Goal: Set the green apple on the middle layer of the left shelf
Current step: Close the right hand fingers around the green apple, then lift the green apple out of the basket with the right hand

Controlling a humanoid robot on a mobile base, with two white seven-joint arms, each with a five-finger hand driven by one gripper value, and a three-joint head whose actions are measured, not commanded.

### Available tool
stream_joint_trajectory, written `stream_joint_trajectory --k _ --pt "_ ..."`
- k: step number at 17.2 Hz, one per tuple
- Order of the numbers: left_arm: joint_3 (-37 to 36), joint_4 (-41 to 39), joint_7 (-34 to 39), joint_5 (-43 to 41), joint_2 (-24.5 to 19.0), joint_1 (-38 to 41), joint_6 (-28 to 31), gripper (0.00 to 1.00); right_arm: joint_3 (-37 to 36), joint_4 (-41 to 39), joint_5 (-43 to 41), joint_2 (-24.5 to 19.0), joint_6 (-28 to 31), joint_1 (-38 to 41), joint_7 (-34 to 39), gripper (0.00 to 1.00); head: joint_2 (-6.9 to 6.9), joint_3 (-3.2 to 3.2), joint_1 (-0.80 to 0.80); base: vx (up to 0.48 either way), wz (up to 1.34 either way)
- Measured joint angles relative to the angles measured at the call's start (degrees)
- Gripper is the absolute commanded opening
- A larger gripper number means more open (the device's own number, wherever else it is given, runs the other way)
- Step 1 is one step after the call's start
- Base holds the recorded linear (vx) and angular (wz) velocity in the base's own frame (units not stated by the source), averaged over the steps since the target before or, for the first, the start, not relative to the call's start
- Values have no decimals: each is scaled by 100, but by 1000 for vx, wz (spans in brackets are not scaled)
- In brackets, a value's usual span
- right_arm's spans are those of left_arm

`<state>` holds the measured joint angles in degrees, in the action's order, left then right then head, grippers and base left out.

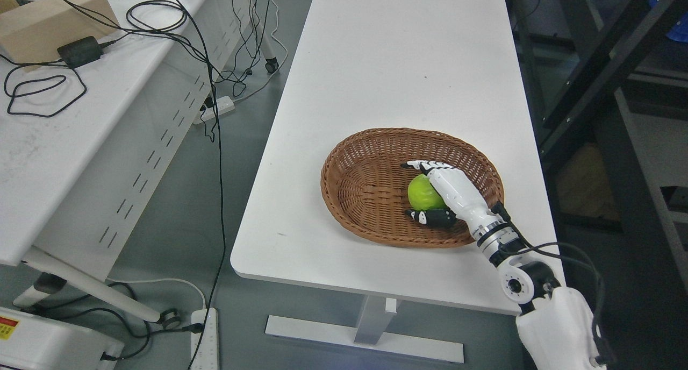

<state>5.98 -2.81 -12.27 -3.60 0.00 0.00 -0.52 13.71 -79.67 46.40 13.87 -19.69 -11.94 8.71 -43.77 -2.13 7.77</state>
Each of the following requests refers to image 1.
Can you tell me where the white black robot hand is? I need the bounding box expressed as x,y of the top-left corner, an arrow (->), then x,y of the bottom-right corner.
401,161 -> 499,238

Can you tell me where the green apple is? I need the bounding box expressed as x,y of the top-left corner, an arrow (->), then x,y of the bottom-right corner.
406,174 -> 447,211

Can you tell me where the white robot forearm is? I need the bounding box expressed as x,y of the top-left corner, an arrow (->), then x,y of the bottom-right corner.
467,212 -> 607,369

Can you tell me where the black metal shelf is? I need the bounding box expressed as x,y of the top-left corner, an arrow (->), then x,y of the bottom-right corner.
505,0 -> 688,295

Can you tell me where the brown wicker basket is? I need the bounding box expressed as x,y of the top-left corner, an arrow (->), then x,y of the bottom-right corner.
320,127 -> 505,249

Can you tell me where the white standing desk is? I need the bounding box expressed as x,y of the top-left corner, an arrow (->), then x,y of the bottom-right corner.
230,0 -> 556,364

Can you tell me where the white power strip far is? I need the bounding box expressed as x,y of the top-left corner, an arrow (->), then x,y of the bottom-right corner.
193,96 -> 234,125

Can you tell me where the white floor power strip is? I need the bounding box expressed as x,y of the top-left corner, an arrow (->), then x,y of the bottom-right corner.
191,307 -> 220,369

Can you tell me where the white perforated side desk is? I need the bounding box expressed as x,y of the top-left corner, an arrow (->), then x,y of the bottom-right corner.
2,0 -> 255,324

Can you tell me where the black power adapter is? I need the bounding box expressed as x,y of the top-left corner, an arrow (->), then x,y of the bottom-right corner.
56,36 -> 105,69

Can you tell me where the white device with warning label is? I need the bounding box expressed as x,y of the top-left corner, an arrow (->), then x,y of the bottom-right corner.
1,307 -> 124,369

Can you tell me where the wooden block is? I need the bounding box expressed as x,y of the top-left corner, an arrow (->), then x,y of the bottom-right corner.
1,0 -> 119,63

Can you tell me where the long black cable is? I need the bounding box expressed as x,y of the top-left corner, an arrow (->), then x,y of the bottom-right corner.
40,0 -> 229,370

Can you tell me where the black looped cable on desk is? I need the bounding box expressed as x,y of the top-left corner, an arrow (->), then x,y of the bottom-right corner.
3,63 -> 88,118

